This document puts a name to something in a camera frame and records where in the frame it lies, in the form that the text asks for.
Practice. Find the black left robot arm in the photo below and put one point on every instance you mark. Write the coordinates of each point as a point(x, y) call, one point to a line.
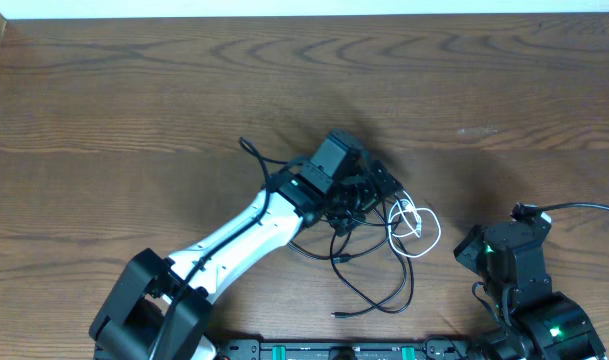
point(160, 308)

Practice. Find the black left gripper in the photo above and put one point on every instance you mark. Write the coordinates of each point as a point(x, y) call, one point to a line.
point(375, 193)

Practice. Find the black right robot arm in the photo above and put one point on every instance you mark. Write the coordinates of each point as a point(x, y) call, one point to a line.
point(534, 321)

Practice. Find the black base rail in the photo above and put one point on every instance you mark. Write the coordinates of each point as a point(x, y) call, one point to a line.
point(436, 347)

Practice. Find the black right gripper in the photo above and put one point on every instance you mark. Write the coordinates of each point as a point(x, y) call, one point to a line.
point(468, 253)

